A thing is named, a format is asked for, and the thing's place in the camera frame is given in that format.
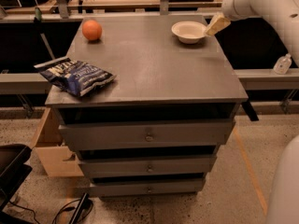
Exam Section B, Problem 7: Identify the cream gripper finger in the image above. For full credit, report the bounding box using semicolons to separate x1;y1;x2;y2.
205;13;231;35

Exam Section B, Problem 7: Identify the white paper bowl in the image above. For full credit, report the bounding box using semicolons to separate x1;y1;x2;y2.
171;21;206;44

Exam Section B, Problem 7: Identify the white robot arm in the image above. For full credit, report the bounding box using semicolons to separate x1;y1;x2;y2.
206;0;299;224

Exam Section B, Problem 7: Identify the blue chip bag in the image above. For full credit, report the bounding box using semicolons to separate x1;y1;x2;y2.
35;57;116;97

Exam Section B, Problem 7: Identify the clear sanitizer bottle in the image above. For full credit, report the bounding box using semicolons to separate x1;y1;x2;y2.
273;53;292;75

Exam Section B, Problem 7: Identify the top grey drawer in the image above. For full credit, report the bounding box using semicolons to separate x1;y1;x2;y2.
59;119;235;151

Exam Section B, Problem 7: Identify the grey drawer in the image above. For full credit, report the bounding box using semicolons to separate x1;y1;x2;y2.
78;156;216;178
59;119;235;151
89;178;206;197

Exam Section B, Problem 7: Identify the grey drawer cabinet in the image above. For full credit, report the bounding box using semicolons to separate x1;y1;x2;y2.
46;15;248;193

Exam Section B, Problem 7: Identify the orange fruit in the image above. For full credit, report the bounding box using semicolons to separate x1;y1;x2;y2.
82;20;102;41

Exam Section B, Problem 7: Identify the middle grey drawer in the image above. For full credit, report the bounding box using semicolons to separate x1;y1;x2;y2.
78;156;216;178

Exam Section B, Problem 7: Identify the bottom grey drawer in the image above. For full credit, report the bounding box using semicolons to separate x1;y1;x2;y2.
89;178;206;197

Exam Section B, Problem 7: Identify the wooden box on floor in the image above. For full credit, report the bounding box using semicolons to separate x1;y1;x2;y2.
30;107;83;177

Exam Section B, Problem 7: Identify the black bin on floor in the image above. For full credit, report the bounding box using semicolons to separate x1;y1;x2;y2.
0;144;32;210

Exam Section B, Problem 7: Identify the black cable on floor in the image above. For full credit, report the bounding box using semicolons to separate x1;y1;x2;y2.
6;192;94;224

